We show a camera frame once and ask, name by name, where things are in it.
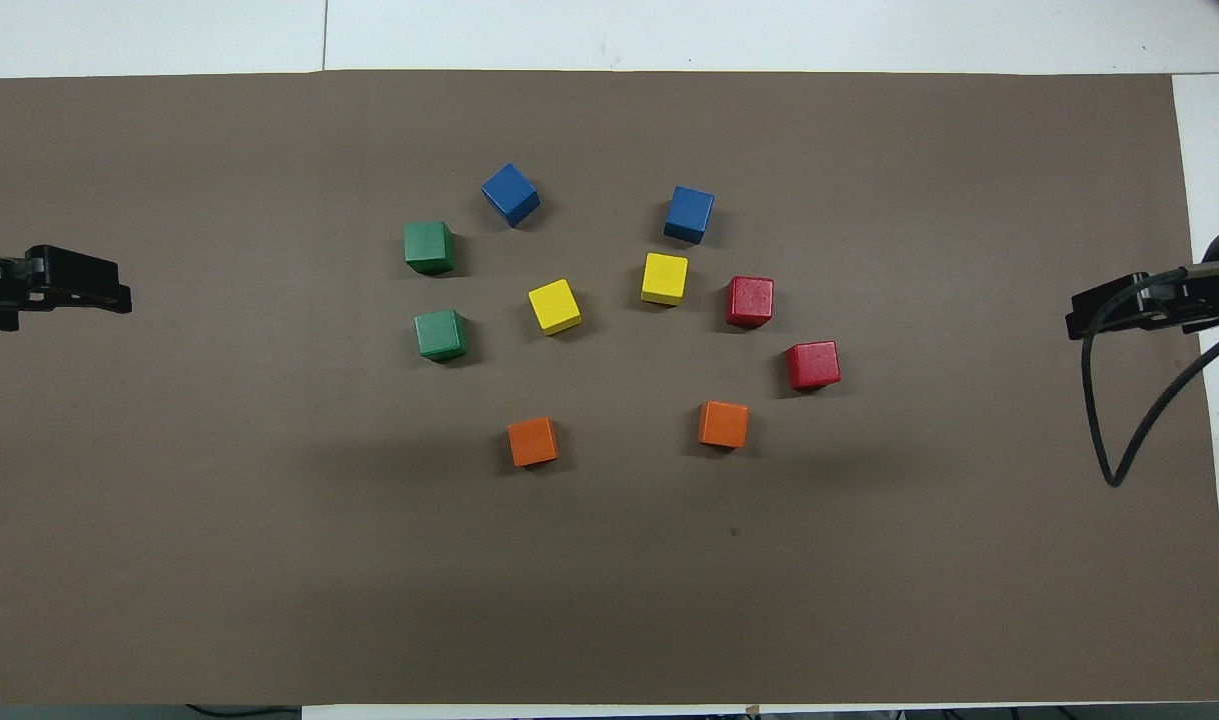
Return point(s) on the red wooden cube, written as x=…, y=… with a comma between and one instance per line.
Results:
x=812, y=365
x=749, y=301

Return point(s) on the green wooden cube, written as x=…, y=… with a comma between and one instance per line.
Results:
x=429, y=247
x=441, y=335

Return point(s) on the orange wooden cube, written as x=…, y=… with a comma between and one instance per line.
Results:
x=723, y=424
x=533, y=441

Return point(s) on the blue wooden cube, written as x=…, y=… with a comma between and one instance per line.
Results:
x=689, y=214
x=510, y=194

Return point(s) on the yellow wooden cube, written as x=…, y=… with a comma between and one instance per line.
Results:
x=554, y=306
x=664, y=278

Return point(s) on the brown paper table mat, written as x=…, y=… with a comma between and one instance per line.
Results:
x=609, y=580

